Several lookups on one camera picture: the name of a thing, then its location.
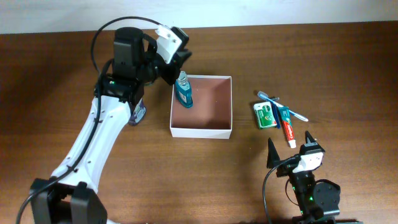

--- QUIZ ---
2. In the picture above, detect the teal mouthwash bottle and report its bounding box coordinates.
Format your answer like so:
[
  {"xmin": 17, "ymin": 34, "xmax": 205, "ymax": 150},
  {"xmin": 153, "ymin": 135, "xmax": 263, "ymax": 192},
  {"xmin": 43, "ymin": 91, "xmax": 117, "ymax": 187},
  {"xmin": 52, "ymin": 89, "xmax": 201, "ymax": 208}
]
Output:
[{"xmin": 175, "ymin": 71, "xmax": 193, "ymax": 108}]

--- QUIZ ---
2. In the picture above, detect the blue white toothbrush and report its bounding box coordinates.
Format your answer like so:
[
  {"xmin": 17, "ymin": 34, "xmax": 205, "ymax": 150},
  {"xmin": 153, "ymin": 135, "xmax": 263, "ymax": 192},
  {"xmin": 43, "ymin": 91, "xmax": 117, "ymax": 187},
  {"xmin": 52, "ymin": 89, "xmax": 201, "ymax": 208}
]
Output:
[{"xmin": 257, "ymin": 91, "xmax": 309, "ymax": 122}]

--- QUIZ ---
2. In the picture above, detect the red green toothpaste tube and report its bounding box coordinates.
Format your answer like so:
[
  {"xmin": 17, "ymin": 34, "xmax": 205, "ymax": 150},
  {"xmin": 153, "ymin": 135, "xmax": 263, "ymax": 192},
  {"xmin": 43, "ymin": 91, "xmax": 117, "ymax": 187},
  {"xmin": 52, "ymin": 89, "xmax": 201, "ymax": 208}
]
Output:
[{"xmin": 278, "ymin": 106, "xmax": 297, "ymax": 149}]

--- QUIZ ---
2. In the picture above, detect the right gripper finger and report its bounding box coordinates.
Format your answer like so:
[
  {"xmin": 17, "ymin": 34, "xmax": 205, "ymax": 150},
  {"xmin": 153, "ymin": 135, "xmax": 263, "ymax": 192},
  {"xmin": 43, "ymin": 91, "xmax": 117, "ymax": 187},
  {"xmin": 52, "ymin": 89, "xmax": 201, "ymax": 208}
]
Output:
[
  {"xmin": 266, "ymin": 138, "xmax": 280, "ymax": 169},
  {"xmin": 305, "ymin": 131, "xmax": 317, "ymax": 144}
]

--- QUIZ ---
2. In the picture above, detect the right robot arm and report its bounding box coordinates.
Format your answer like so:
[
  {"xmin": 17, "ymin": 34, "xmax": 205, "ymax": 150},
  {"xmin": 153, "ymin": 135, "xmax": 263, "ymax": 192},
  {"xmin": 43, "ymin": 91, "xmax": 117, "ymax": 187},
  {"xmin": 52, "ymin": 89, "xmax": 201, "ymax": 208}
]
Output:
[{"xmin": 262, "ymin": 131, "xmax": 359, "ymax": 224}]

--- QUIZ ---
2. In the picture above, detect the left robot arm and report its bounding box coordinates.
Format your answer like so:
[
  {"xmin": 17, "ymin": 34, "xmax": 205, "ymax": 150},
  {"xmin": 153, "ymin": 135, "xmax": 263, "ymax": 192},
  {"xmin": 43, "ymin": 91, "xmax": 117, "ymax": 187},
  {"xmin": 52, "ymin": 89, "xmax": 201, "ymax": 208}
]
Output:
[{"xmin": 25, "ymin": 25, "xmax": 192, "ymax": 223}]

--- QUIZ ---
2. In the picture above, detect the white cardboard box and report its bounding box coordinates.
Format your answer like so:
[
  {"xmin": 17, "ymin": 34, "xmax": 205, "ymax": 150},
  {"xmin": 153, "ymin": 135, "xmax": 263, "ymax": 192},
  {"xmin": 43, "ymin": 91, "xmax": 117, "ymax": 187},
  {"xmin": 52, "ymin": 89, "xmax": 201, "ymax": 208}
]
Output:
[{"xmin": 169, "ymin": 75, "xmax": 233, "ymax": 139}]

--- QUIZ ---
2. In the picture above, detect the clear hand soap pump bottle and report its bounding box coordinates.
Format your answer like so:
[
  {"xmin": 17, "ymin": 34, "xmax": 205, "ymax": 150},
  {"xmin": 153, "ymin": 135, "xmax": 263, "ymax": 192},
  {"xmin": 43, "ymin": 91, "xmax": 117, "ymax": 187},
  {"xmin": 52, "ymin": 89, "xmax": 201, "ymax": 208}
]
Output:
[{"xmin": 128, "ymin": 98, "xmax": 146, "ymax": 126}]

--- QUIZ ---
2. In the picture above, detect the green soap box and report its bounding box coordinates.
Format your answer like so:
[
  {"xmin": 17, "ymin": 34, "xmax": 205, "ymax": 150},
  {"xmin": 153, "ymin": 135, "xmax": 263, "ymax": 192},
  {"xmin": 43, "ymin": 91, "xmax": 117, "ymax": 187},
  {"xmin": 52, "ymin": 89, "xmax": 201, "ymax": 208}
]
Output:
[{"xmin": 253, "ymin": 101, "xmax": 277, "ymax": 129}]

